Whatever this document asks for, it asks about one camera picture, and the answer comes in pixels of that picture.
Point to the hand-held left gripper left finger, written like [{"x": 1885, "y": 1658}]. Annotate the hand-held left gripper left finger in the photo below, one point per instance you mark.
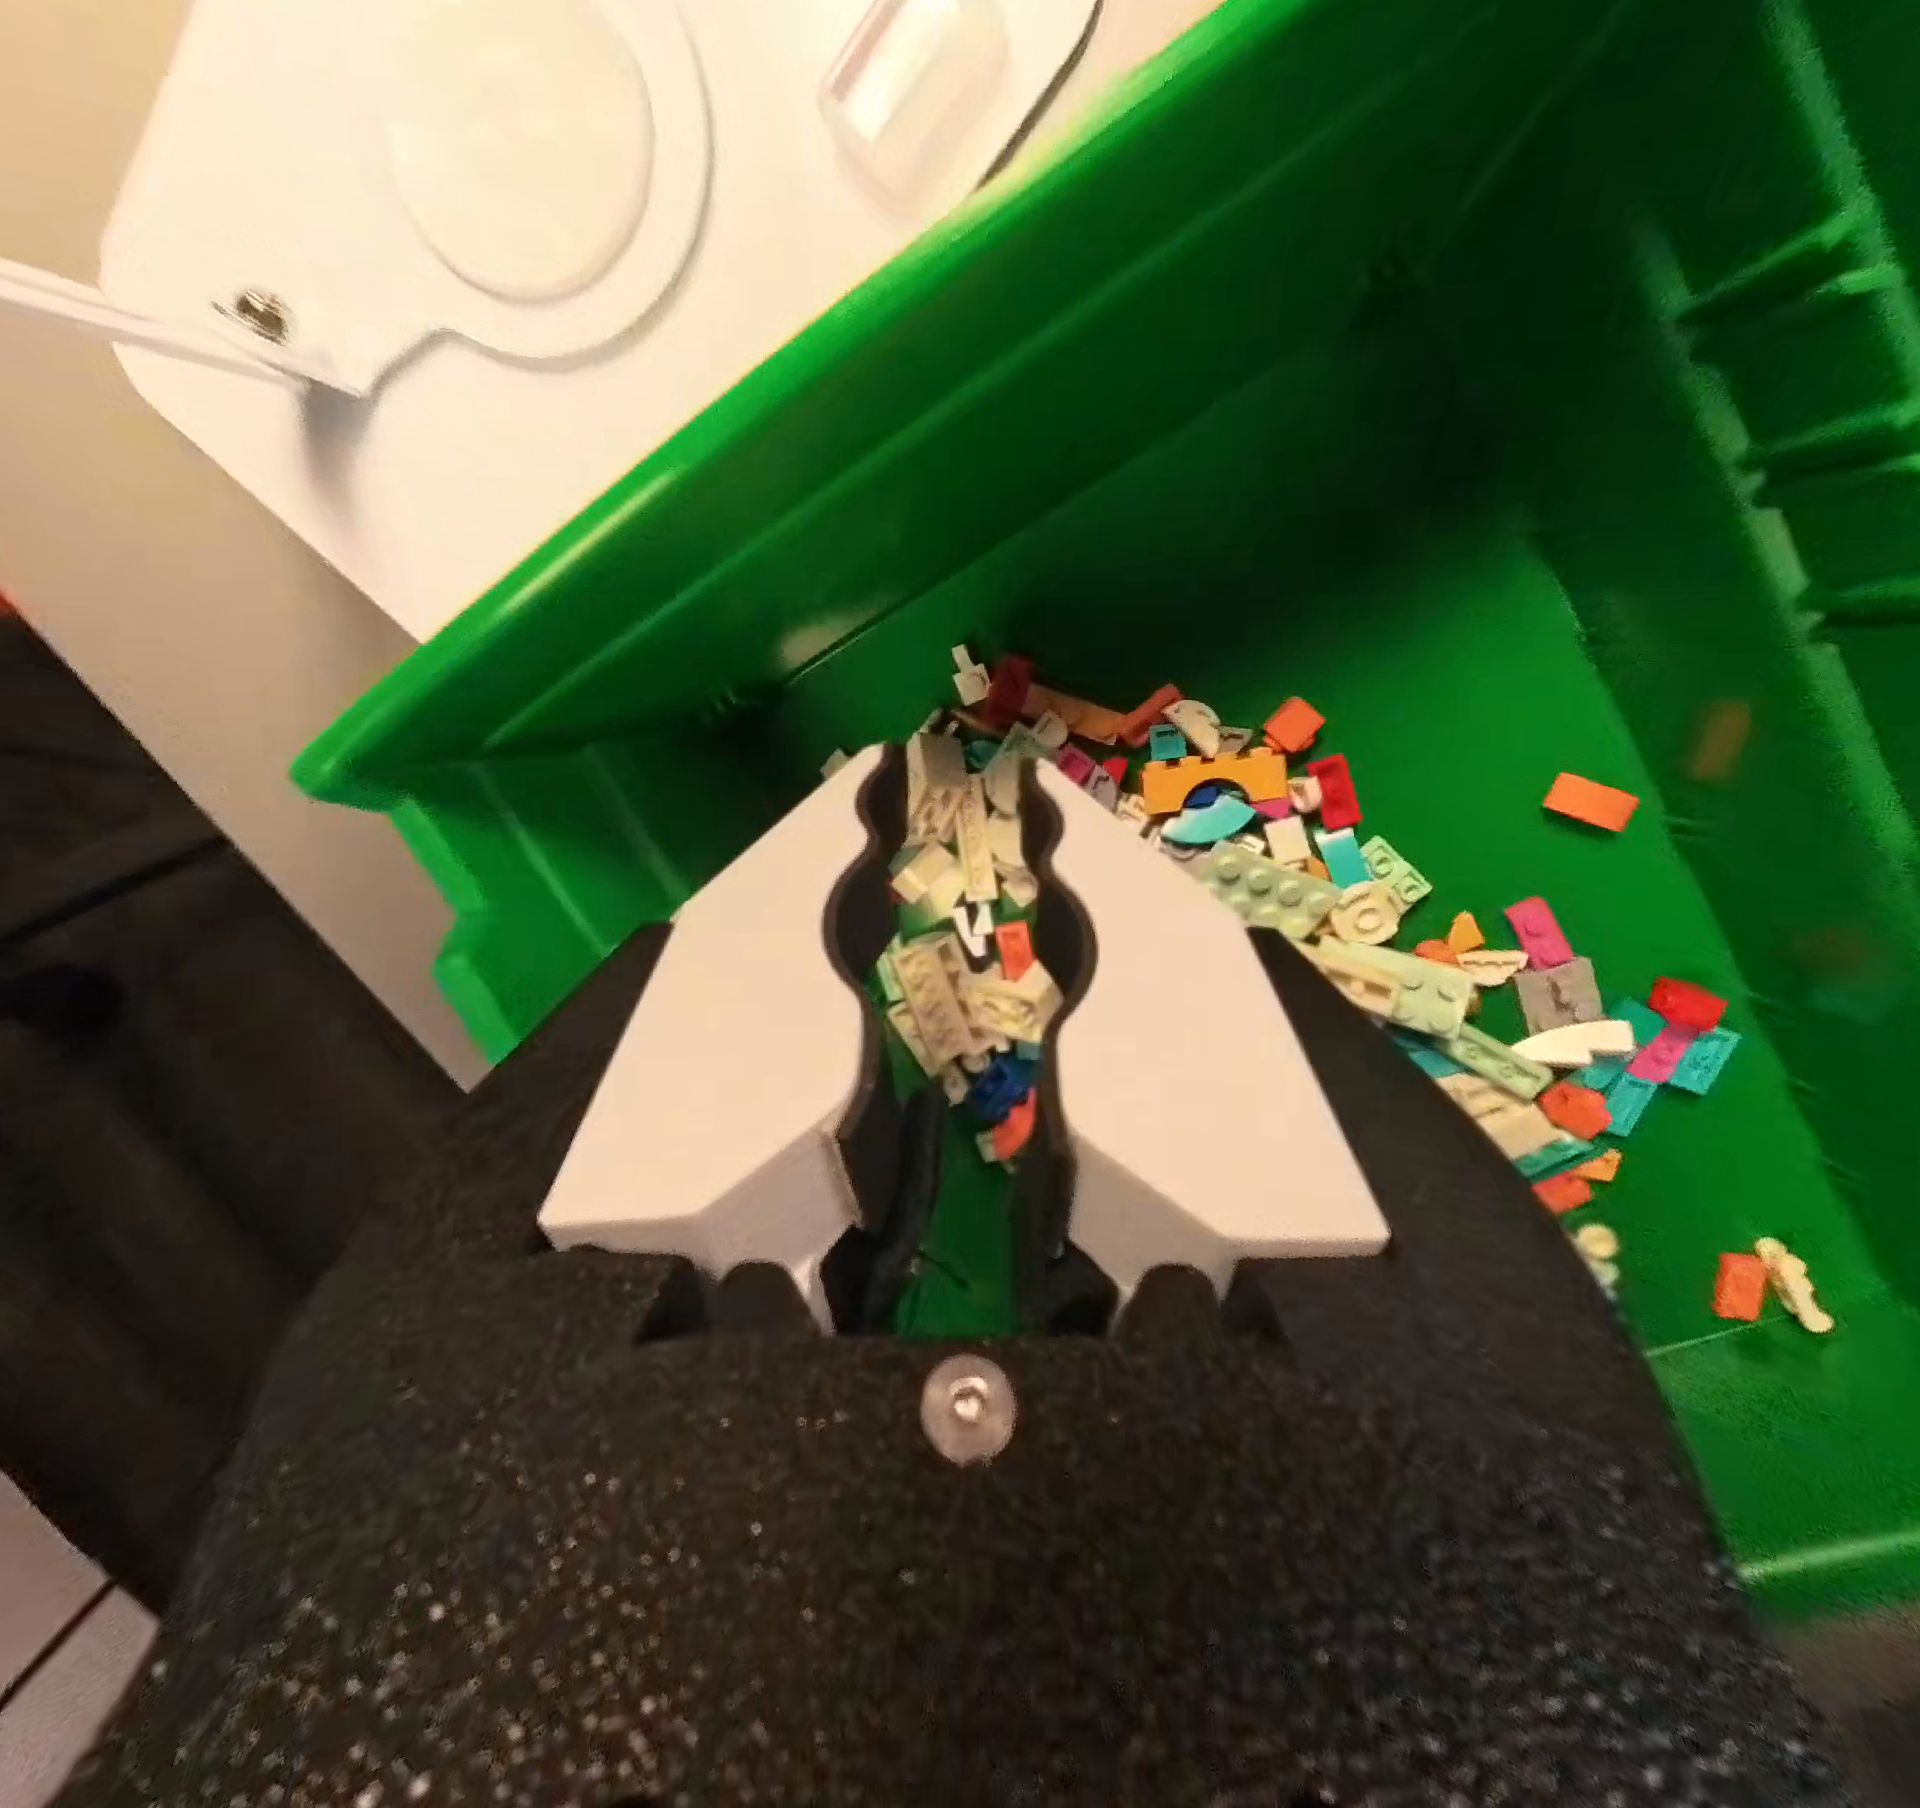
[{"x": 690, "y": 1073}]

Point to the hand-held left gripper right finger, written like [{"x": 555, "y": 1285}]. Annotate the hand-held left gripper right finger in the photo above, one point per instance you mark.
[{"x": 1214, "y": 1089}]

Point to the pile of colourful toy bricks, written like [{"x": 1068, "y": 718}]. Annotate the pile of colourful toy bricks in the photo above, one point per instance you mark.
[{"x": 1351, "y": 922}]

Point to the green plastic bin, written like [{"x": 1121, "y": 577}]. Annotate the green plastic bin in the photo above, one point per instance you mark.
[{"x": 1275, "y": 412}]

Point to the wooden book stand white frame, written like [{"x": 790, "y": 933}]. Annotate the wooden book stand white frame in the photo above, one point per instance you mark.
[{"x": 300, "y": 188}]

